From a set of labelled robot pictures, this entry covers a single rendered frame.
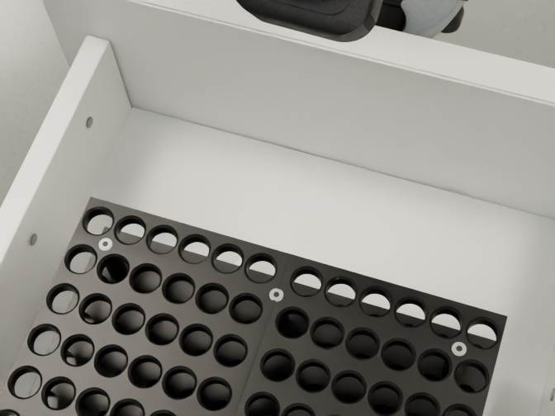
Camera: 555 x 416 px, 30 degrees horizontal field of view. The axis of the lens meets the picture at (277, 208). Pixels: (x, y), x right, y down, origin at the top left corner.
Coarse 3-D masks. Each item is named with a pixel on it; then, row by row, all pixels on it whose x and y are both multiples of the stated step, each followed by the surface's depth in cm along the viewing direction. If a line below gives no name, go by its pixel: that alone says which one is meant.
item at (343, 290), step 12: (132, 228) 48; (156, 240) 48; (168, 240) 48; (192, 252) 48; (204, 252) 48; (228, 252) 47; (264, 264) 47; (300, 276) 47; (312, 276) 47; (336, 288) 46; (348, 288) 46
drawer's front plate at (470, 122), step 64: (64, 0) 46; (128, 0) 44; (192, 0) 44; (128, 64) 49; (192, 64) 47; (256, 64) 45; (320, 64) 44; (384, 64) 42; (448, 64) 42; (512, 64) 42; (256, 128) 50; (320, 128) 48; (384, 128) 47; (448, 128) 45; (512, 128) 43; (512, 192) 48
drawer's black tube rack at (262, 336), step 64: (64, 256) 42; (128, 256) 42; (192, 256) 45; (64, 320) 41; (128, 320) 44; (192, 320) 40; (256, 320) 40; (320, 320) 40; (64, 384) 43; (128, 384) 39; (192, 384) 42; (256, 384) 39; (320, 384) 42; (384, 384) 39; (448, 384) 39
